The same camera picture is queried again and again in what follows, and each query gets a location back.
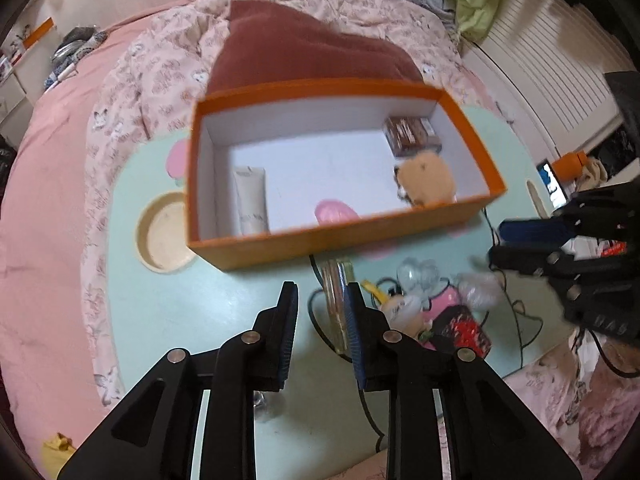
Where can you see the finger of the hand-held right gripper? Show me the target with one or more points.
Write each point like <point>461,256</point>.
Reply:
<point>530,260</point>
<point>527,231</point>

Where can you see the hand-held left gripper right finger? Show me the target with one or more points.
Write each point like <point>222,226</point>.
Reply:
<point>351,335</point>

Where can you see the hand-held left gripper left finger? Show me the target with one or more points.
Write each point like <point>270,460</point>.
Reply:
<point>287,345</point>

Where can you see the clear glass perfume bottle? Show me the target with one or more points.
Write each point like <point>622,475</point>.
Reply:
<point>334,305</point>

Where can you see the clear bubble wrap ball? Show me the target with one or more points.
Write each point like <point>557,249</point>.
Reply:
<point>417,275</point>

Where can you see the orange cardboard box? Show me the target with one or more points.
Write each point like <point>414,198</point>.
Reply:
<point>300,250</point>

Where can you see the red and black packet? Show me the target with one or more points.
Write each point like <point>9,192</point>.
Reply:
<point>462,332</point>

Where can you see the tan plush toy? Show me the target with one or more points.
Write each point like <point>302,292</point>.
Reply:
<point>425,175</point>

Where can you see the pink round disc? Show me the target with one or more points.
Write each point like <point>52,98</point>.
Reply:
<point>335,211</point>

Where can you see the cream cosmetic tube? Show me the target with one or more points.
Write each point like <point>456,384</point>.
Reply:
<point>250,200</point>

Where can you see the small silver packet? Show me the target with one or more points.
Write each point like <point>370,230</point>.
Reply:
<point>407,135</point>

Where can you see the orange container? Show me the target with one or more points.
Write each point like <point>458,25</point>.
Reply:
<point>567,165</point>

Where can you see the tablet with lit screen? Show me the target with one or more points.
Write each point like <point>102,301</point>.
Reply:
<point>550,182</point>

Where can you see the mint cartoon lap table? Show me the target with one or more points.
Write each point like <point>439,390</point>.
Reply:
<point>200,320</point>

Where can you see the yellow cloth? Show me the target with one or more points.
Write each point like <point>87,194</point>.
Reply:
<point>57,452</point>

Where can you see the pink bedsheet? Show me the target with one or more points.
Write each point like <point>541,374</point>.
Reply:
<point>45,210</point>

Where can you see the maroon pillow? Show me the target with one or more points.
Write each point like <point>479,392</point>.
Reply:
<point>300,45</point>

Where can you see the pink floral quilt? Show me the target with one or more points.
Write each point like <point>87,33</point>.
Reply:
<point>165,75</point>

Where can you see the blue grey clothes pile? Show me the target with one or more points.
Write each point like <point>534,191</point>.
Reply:
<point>75,42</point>

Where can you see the white nightstand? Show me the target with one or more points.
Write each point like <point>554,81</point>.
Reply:
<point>12,80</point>

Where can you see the orange storage box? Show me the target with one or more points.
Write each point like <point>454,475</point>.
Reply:
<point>37,31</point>

